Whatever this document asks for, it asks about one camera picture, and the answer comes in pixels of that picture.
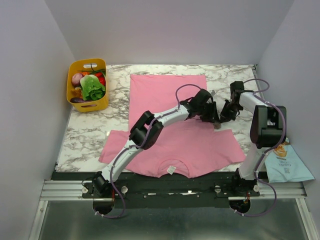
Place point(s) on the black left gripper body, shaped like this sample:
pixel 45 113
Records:
pixel 203 112

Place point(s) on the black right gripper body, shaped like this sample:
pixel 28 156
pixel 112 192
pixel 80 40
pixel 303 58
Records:
pixel 229 111

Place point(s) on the pink t-shirt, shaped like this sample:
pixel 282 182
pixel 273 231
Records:
pixel 191 148

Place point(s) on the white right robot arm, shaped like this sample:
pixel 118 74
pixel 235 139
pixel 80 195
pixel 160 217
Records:
pixel 268 127

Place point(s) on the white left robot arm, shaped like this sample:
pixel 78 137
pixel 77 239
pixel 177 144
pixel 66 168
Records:
pixel 145 132

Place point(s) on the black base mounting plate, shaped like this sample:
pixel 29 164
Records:
pixel 216 189

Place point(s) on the blue snack bag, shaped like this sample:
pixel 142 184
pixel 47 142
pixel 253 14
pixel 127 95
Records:
pixel 284 165

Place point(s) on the yellow plastic basket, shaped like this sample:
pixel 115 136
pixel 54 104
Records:
pixel 92 65

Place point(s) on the red toy pepper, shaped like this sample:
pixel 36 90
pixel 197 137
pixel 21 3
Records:
pixel 101 78

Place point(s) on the green toy lettuce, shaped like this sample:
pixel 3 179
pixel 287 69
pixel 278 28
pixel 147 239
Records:
pixel 92 89

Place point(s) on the orange toy carrot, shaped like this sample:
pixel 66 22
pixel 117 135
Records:
pixel 85 73

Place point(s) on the purple toy eggplant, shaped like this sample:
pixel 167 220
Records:
pixel 77 100

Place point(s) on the purple toy onion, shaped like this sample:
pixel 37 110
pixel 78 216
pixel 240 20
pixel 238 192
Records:
pixel 76 78

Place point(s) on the aluminium frame rail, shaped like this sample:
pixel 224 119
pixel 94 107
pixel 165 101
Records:
pixel 58 190

